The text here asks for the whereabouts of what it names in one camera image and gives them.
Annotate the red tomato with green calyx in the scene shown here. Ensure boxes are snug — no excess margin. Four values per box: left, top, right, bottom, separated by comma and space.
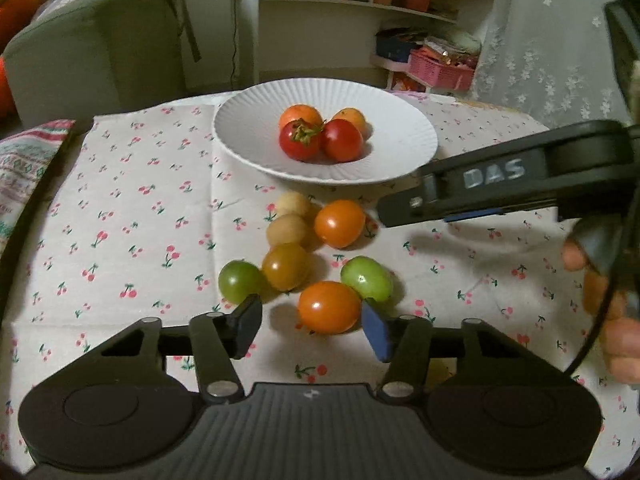
279, 119, 323, 162

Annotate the white shelf unit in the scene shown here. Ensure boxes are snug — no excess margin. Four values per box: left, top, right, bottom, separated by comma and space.
239, 0, 501, 97

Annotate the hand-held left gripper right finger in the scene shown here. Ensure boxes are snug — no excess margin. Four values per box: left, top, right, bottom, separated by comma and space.
361, 299, 542, 403

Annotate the round green tomato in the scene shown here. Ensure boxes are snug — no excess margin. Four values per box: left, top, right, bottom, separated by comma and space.
218, 259, 266, 305

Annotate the patterned striped cushion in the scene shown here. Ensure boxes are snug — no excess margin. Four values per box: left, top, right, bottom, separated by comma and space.
0, 119, 77, 261

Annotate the yellow-orange tomato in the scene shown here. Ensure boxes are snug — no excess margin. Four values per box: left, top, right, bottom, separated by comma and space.
331, 107, 367, 137

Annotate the black cable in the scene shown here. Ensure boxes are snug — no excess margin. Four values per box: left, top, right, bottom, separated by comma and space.
564, 215, 638, 376

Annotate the person's right hand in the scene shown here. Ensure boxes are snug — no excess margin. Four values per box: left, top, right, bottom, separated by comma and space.
561, 240, 640, 387

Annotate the white ribbed plate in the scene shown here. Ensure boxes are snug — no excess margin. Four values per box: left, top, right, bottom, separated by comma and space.
212, 78, 439, 185

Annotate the orange tomato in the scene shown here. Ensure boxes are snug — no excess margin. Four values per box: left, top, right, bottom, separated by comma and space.
298, 281, 363, 335
278, 104, 323, 131
314, 199, 366, 249

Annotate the oval green tomato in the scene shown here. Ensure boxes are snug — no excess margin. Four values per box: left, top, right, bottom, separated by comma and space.
340, 256, 392, 303

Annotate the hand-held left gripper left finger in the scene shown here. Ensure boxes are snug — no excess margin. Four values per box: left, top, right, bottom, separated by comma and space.
100, 294, 264, 406

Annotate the dark blue box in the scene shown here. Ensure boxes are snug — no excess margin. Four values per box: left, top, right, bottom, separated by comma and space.
375, 29, 426, 63

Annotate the grey-green sofa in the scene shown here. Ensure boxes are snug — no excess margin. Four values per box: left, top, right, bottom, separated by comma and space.
2, 0, 201, 128

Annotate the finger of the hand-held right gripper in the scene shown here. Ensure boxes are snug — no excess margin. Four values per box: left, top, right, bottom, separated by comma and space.
376, 149, 551, 228

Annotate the pink plastic basket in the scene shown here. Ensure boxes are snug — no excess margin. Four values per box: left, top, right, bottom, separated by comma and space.
408, 49, 475, 94

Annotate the orange cushion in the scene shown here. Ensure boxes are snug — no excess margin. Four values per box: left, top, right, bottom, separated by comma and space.
0, 0, 42, 117

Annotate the brownish green tomato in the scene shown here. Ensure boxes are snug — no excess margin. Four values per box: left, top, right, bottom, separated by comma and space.
261, 243, 311, 292

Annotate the white floral lace curtain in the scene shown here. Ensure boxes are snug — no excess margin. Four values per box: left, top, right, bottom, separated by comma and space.
472, 0, 640, 133

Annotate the cherry print tablecloth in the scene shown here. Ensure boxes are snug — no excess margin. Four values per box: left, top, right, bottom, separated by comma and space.
0, 92, 640, 480

